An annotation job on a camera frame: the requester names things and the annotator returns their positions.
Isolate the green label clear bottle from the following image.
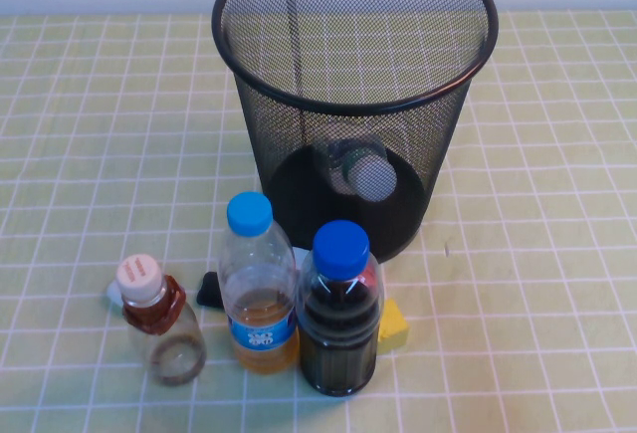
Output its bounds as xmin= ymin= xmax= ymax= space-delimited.
xmin=318 ymin=137 xmax=398 ymax=204

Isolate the brown label clear bottle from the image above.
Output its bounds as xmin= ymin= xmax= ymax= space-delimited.
xmin=116 ymin=253 xmax=208 ymax=387

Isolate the black mesh wastebasket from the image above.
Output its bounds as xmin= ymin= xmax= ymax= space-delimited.
xmin=211 ymin=0 xmax=500 ymax=264

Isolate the orange liquid bottle blue label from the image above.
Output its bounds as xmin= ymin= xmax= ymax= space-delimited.
xmin=217 ymin=191 xmax=301 ymax=375

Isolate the dark cola bottle blue cap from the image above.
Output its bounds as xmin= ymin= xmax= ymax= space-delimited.
xmin=296 ymin=220 xmax=386 ymax=397

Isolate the small black object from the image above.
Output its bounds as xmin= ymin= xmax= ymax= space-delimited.
xmin=195 ymin=271 xmax=224 ymax=311

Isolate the yellow block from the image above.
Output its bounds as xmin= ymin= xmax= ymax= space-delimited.
xmin=377 ymin=298 xmax=411 ymax=354

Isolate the green checked tablecloth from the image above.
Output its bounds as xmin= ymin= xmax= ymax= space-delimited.
xmin=0 ymin=9 xmax=637 ymax=433

